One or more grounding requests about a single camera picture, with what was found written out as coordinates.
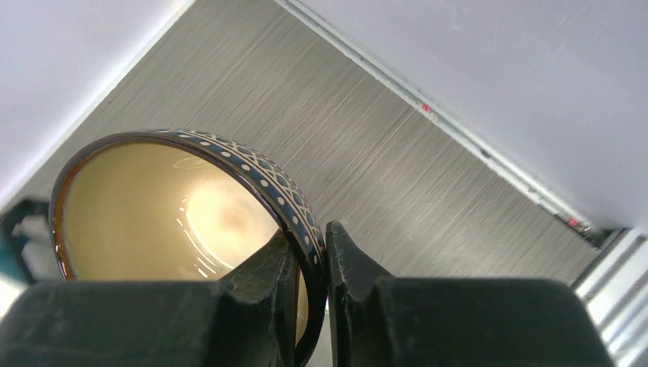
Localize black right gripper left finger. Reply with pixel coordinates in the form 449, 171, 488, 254
1, 234, 298, 366

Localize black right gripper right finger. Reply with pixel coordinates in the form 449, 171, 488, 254
326, 222, 613, 366

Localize black patterned rim bowl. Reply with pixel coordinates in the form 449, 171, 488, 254
49, 128, 326, 366

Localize teal bowl white base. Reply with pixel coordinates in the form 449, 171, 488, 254
1, 197, 50, 285

